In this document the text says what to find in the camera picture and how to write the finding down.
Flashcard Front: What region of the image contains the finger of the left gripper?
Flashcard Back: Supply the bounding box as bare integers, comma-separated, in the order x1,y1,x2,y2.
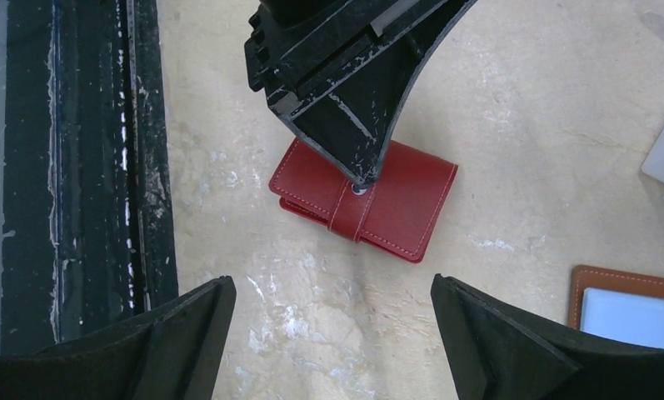
244,0,473,185

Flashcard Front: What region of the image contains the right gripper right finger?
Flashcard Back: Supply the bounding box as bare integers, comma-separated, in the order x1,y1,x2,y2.
431,274,664,399

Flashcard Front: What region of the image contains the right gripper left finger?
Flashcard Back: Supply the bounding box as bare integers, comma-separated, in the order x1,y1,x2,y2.
0,276,237,399

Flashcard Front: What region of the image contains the red card holder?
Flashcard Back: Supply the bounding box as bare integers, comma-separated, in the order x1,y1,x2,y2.
269,139,458,263

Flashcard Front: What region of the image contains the open brown card holder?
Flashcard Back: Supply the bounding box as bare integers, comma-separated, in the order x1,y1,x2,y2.
567,265,664,349

